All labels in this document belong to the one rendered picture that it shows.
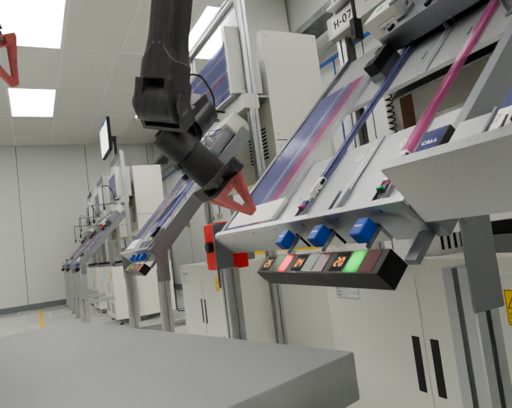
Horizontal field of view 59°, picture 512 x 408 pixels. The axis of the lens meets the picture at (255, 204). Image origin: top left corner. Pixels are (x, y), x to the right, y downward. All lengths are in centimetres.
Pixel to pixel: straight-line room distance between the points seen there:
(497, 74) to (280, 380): 55
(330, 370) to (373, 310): 81
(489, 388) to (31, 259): 887
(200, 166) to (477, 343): 47
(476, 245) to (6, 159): 913
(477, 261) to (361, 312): 68
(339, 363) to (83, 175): 911
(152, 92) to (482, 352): 56
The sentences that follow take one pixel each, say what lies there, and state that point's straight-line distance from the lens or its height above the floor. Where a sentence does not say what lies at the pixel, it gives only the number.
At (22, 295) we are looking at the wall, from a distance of 923.
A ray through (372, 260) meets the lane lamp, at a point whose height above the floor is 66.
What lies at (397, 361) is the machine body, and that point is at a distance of 117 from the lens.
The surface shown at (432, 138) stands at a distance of 61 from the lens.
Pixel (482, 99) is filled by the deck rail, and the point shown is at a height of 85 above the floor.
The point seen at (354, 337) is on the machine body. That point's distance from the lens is 127.
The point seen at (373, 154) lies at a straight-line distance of 81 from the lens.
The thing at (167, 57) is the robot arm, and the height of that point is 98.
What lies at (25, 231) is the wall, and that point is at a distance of 924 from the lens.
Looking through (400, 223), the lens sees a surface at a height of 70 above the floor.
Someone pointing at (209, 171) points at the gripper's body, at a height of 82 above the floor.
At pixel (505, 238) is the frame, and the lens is 98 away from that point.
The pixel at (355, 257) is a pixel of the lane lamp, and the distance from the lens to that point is 64.
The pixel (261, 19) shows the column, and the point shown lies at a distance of 461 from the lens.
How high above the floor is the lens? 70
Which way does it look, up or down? 5 degrees up
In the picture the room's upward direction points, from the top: 7 degrees counter-clockwise
